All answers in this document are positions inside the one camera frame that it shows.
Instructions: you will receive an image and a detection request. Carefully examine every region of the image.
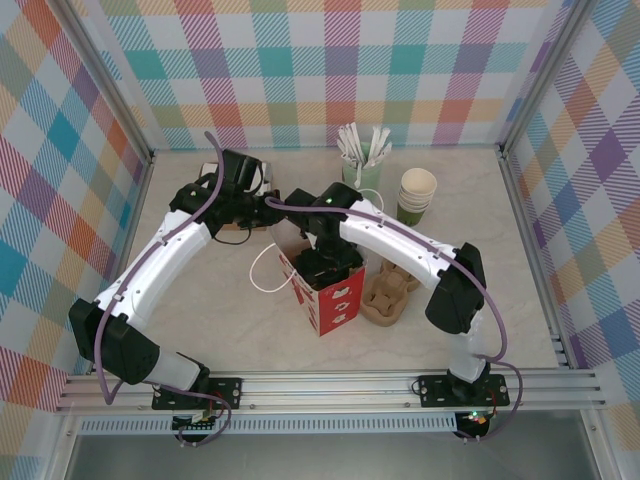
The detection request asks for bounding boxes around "red white paper gift bag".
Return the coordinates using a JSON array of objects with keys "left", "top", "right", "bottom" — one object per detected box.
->
[{"left": 249, "top": 188, "right": 387, "bottom": 338}]

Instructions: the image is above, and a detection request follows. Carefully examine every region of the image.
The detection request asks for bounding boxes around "green paper cup stack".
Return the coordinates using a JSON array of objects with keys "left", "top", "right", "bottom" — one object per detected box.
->
[{"left": 396, "top": 168, "right": 438, "bottom": 228}]

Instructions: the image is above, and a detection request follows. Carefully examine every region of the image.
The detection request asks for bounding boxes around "brown pulp cup carrier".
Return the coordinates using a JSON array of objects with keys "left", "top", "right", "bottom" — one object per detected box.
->
[{"left": 361, "top": 260, "right": 423, "bottom": 327}]

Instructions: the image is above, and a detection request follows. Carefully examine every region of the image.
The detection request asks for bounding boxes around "pale green holder cup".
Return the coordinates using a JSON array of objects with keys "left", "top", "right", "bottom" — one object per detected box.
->
[{"left": 341, "top": 143, "right": 384, "bottom": 192}]

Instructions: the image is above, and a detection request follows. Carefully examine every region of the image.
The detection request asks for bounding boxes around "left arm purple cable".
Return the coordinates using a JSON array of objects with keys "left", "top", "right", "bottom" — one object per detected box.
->
[{"left": 94, "top": 130, "right": 234, "bottom": 447}]

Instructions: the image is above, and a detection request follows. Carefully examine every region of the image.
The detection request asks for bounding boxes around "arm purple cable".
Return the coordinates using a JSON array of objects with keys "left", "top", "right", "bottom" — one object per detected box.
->
[
  {"left": 266, "top": 196, "right": 524, "bottom": 445},
  {"left": 94, "top": 130, "right": 234, "bottom": 447}
]

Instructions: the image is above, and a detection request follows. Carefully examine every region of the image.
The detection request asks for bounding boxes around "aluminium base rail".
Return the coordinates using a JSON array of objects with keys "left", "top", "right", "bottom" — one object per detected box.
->
[{"left": 54, "top": 368, "right": 609, "bottom": 414}]

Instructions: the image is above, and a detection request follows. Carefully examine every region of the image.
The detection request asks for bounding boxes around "white slotted cable duct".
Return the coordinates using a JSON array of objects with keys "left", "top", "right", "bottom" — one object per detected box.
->
[{"left": 79, "top": 413, "right": 459, "bottom": 436}]

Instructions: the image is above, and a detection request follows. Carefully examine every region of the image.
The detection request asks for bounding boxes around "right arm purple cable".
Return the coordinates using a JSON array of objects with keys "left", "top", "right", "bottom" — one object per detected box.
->
[{"left": 266, "top": 196, "right": 524, "bottom": 445}]

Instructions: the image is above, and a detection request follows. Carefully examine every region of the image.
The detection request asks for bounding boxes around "left aluminium corner post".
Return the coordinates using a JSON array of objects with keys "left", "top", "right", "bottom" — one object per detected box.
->
[{"left": 58, "top": 0, "right": 157, "bottom": 169}]

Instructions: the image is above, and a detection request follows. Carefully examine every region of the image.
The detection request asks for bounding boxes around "aluminium corner post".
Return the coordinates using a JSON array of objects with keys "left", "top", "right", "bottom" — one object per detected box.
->
[
  {"left": 498, "top": 0, "right": 601, "bottom": 157},
  {"left": 58, "top": 0, "right": 157, "bottom": 169}
]

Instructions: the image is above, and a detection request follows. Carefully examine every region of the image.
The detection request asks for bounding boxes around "right aluminium corner post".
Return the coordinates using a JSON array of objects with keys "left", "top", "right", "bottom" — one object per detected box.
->
[{"left": 498, "top": 0, "right": 601, "bottom": 157}]

